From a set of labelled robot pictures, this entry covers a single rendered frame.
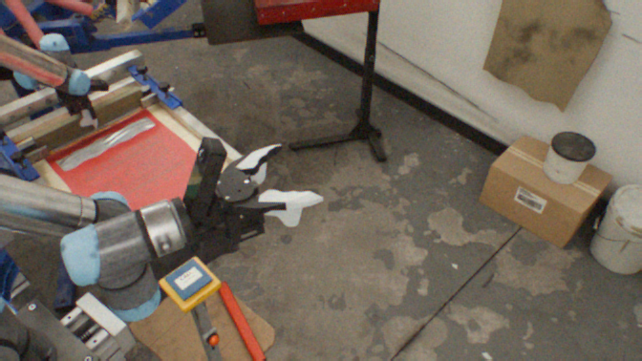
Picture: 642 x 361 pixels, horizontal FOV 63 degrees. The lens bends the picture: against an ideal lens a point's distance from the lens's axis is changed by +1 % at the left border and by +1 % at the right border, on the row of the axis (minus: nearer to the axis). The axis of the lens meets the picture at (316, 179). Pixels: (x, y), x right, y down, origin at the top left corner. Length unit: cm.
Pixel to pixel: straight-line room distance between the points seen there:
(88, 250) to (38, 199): 14
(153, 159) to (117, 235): 120
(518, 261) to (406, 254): 57
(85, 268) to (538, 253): 252
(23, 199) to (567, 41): 245
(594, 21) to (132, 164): 208
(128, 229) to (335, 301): 193
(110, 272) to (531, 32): 247
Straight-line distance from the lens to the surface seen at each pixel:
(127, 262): 75
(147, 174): 188
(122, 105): 208
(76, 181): 194
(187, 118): 201
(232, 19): 265
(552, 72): 289
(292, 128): 341
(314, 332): 251
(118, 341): 125
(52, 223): 86
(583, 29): 278
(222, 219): 78
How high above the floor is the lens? 224
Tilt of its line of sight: 47 degrees down
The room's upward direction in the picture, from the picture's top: straight up
